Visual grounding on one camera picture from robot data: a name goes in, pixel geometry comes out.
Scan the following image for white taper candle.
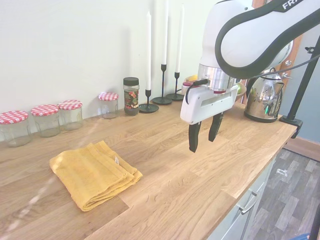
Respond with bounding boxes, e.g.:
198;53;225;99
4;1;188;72
160;0;169;66
145;10;153;91
175;3;186;74

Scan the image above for spice jar black lid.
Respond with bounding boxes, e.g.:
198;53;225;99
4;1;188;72
122;77;141;117

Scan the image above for black camera stand with clamp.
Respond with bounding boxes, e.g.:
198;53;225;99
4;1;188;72
279;37;320;140

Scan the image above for medium black candle holder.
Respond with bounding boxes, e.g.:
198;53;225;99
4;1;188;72
165;71;186;102

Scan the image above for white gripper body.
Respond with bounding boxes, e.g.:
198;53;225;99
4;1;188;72
180;84;239;126

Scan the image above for short black candle holder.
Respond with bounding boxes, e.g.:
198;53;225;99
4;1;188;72
138;88;160;114

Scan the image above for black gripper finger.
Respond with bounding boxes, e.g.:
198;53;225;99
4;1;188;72
208;112;224;143
188;121;202;154

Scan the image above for glass jar red checked lid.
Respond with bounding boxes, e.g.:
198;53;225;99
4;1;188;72
57;99;84;131
30;104;61;138
0;110;32;148
97;91;120;120

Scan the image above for stainless steel kettle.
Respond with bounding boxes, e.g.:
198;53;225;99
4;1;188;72
243;67;286;124

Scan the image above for yellow towel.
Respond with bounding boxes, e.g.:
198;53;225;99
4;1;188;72
49;140;144;213

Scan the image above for wooden fruit bowl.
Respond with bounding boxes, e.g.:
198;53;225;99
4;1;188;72
181;79;248;104

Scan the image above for black tripod leg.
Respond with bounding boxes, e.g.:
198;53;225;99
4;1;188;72
309;212;320;240

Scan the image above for silver drawer handle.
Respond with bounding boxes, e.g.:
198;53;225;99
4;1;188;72
237;190;258;215

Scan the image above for pale cabinet drawers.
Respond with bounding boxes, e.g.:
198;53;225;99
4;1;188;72
206;154;279;240

